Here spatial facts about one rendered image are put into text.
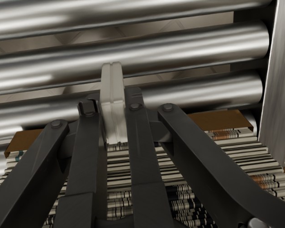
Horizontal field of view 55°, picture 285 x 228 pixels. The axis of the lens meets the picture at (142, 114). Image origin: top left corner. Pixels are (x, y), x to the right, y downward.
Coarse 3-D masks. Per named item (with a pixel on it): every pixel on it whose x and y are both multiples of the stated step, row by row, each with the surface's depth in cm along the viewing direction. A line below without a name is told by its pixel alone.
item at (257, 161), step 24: (120, 144) 31; (240, 144) 31; (120, 168) 28; (168, 168) 28; (264, 168) 27; (120, 192) 26; (168, 192) 25; (192, 192) 25; (48, 216) 23; (120, 216) 23; (192, 216) 22
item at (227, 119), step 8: (208, 112) 36; (216, 112) 36; (224, 112) 35; (232, 112) 35; (240, 112) 35; (200, 120) 34; (208, 120) 34; (216, 120) 34; (224, 120) 34; (232, 120) 34; (240, 120) 34; (208, 128) 32; (216, 128) 32; (224, 128) 32; (16, 136) 33; (24, 136) 33; (32, 136) 33; (16, 144) 32; (24, 144) 32; (8, 152) 32
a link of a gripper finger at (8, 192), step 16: (48, 128) 15; (64, 128) 15; (32, 144) 14; (48, 144) 14; (32, 160) 13; (48, 160) 13; (64, 160) 15; (16, 176) 12; (32, 176) 12; (48, 176) 13; (64, 176) 14; (0, 192) 11; (16, 192) 11; (32, 192) 12; (48, 192) 13; (0, 208) 10; (16, 208) 10; (32, 208) 12; (48, 208) 13; (0, 224) 10; (16, 224) 10; (32, 224) 11
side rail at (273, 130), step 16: (272, 0) 31; (240, 16) 40; (256, 16) 35; (272, 16) 32; (272, 32) 32; (272, 48) 33; (240, 64) 42; (256, 64) 37; (272, 64) 34; (272, 80) 35; (272, 96) 36; (256, 112) 39; (272, 112) 38; (272, 128) 39; (272, 144) 41
